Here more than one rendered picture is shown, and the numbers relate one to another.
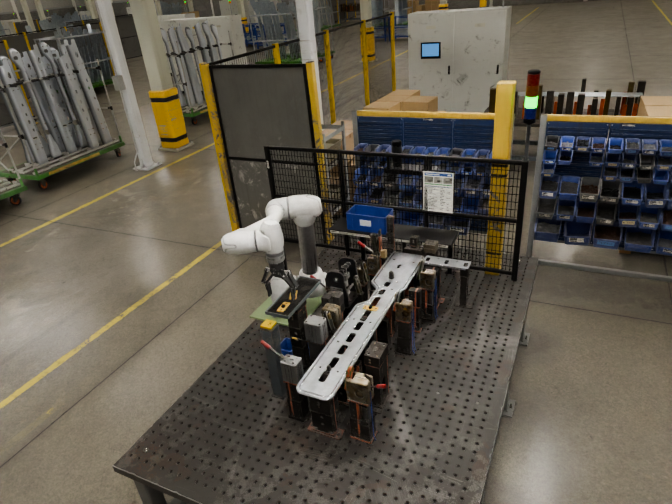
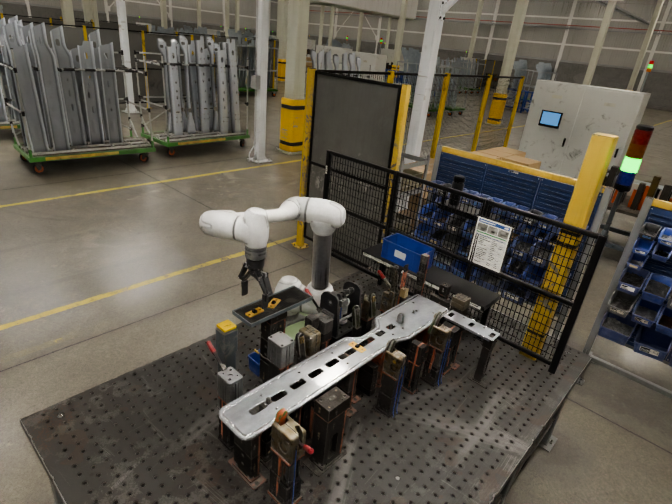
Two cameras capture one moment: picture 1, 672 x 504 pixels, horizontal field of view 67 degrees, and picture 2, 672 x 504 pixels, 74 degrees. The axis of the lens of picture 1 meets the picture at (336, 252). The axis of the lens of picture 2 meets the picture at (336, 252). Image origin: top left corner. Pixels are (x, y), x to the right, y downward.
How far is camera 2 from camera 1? 80 cm
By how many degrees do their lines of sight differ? 12
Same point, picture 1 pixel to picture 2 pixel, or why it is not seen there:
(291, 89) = (382, 108)
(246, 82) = (343, 93)
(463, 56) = (583, 132)
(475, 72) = not seen: hidden behind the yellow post
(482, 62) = not seen: hidden behind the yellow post
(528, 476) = not seen: outside the picture
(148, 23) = (298, 39)
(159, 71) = (295, 82)
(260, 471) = (148, 491)
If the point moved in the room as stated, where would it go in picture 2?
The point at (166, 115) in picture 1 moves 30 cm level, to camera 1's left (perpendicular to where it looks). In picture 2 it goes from (290, 121) to (276, 119)
